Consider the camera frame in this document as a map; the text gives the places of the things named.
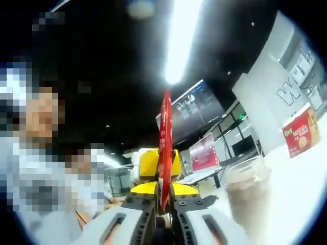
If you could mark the person's grey shirt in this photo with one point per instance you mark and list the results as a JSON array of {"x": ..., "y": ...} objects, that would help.
[{"x": 51, "y": 227}]

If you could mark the large dark wall monitor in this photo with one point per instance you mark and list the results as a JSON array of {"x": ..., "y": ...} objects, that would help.
[{"x": 196, "y": 109}]

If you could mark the brown coffee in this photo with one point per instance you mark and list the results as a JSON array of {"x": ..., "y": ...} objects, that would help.
[{"x": 246, "y": 199}]

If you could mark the red coffee pouch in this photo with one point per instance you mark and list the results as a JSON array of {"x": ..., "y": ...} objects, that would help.
[{"x": 166, "y": 143}]

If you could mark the long ceiling light strip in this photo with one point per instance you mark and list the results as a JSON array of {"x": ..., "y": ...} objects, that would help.
[{"x": 181, "y": 38}]

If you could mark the clear plastic cup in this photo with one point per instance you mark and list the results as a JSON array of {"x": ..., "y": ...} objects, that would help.
[{"x": 245, "y": 168}]

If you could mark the white side desk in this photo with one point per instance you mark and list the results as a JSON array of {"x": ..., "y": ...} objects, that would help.
[{"x": 204, "y": 174}]

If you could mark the black screen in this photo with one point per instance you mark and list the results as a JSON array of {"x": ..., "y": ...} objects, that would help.
[{"x": 241, "y": 146}]

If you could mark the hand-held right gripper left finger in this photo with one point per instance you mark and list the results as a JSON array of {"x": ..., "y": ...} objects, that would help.
[{"x": 127, "y": 224}]

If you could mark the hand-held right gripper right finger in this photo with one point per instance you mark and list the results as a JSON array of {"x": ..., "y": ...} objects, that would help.
[{"x": 194, "y": 224}]

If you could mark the red coffee box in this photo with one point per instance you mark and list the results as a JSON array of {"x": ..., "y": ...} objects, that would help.
[{"x": 299, "y": 137}]

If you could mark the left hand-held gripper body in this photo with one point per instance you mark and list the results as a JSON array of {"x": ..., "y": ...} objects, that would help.
[{"x": 135, "y": 171}]

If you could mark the red laptop screen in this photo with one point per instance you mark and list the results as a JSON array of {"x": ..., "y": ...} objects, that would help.
[{"x": 204, "y": 153}]

